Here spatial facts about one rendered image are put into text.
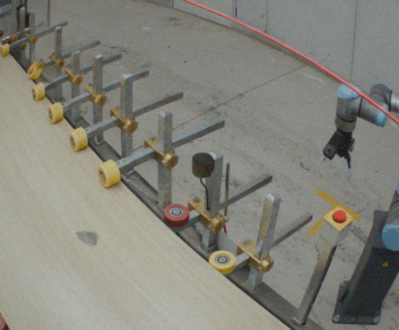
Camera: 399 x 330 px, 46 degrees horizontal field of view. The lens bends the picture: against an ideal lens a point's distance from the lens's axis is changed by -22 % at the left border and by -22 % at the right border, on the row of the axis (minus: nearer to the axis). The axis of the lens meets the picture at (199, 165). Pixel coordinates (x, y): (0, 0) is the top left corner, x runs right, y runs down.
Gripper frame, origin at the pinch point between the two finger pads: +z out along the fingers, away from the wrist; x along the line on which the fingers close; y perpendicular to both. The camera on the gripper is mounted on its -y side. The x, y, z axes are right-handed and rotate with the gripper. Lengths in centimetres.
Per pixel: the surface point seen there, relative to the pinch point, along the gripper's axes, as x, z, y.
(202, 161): 22, -18, -48
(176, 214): 27, 3, -53
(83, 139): 74, -2, -57
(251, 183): 23.8, 7.7, -21.0
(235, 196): 23.5, 7.9, -29.7
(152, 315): -1, 4, -89
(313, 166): 68, 94, 104
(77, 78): 117, -3, -33
